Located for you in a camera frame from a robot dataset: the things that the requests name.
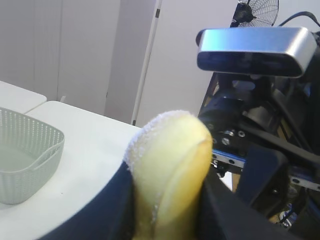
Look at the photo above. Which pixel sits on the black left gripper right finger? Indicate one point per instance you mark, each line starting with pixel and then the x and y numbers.
pixel 222 216

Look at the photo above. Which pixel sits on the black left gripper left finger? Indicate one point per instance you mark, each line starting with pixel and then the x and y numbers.
pixel 108 216

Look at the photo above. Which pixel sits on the yellow bread roll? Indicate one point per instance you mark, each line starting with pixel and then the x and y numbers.
pixel 168 159

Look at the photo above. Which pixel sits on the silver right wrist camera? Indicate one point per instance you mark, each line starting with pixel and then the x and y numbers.
pixel 262 51

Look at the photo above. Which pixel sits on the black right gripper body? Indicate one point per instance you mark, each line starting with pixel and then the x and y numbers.
pixel 267 130

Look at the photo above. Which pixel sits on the green woven plastic basket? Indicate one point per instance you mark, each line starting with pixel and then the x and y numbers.
pixel 30 153

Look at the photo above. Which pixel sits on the black floor fan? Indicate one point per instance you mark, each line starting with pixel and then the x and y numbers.
pixel 255 13

